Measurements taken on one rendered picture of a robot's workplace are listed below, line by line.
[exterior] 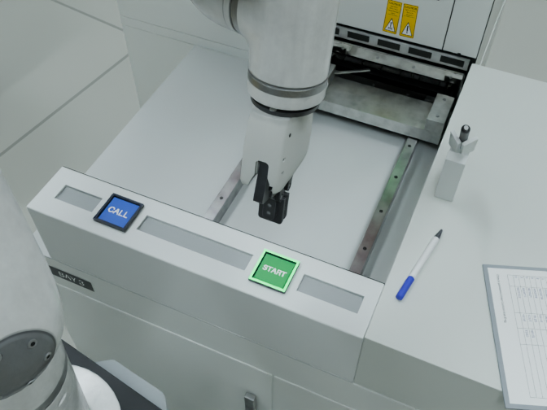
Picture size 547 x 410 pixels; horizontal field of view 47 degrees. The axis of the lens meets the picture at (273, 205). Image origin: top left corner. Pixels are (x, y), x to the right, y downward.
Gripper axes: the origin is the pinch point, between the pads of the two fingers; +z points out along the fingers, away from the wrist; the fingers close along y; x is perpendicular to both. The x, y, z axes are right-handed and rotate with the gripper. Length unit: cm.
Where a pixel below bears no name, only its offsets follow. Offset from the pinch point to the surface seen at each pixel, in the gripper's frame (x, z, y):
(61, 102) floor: -138, 89, -117
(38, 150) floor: -129, 94, -92
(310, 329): 7.6, 18.9, 0.5
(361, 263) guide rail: 9.4, 23.0, -19.3
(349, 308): 11.7, 15.7, -2.7
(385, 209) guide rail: 9.6, 20.4, -31.8
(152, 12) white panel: -56, 11, -62
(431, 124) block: 12, 12, -50
